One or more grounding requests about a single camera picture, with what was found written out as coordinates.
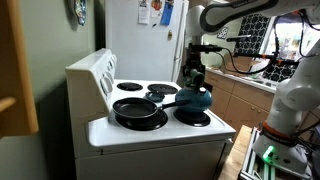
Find paper with orange picture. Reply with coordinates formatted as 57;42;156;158
150;0;165;19

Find black white patterned backsplash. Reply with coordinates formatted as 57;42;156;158
234;13;305;83

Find white paper note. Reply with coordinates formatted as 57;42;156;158
138;0;151;25

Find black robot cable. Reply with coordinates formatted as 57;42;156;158
215;47;279;76

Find light wooden cabinet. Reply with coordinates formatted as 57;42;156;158
0;0;39;139

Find brown cardboard box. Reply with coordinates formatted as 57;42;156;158
221;53;254;77

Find wooden kitchen base cabinets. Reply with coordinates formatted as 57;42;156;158
203;68;320;134

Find blue kettle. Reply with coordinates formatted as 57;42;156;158
174;85;213;114

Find white refrigerator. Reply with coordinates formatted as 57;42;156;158
104;0;190;83

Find white electric stove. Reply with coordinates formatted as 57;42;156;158
64;48;237;180

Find black frying pan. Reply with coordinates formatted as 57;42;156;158
112;97;192;121

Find black orange bar clamp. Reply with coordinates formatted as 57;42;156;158
233;51;299;67

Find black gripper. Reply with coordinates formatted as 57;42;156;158
182;52;205;76

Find black horizontal camera bar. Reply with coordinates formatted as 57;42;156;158
226;34;253;43

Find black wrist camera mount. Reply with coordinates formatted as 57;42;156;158
186;44;224;55

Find small patterned square picture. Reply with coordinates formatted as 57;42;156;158
216;27;230;41

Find dark teal round dish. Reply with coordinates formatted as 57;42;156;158
145;90;166;103

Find aluminium profile base frame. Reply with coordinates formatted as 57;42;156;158
239;128;314;180

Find blue paper sheet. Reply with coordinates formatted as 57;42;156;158
160;0;175;27

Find colourful wall decoration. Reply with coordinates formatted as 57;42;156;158
68;0;88;27

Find white green package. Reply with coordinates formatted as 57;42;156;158
248;59;272;80

